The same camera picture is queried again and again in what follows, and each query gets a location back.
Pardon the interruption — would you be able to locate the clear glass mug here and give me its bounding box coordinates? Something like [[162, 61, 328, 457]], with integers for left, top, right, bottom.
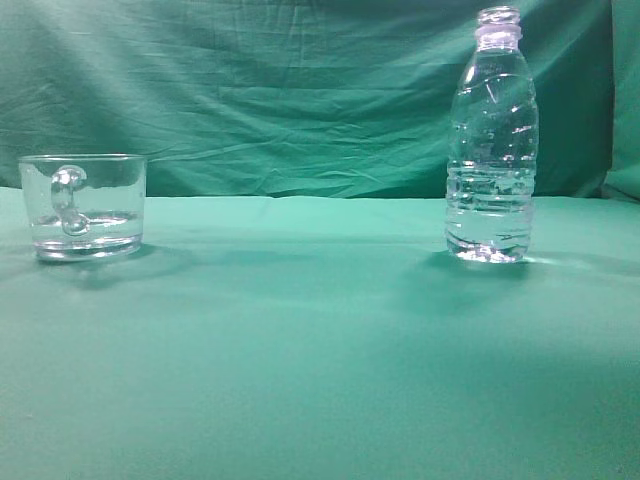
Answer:
[[18, 153, 147, 262]]

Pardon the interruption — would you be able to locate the green cloth backdrop and cover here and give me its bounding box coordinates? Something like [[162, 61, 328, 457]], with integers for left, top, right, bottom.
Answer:
[[1, 1, 639, 479]]

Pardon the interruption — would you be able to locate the clear plastic water bottle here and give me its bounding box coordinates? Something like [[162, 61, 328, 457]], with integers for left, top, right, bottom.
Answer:
[[445, 6, 539, 263]]

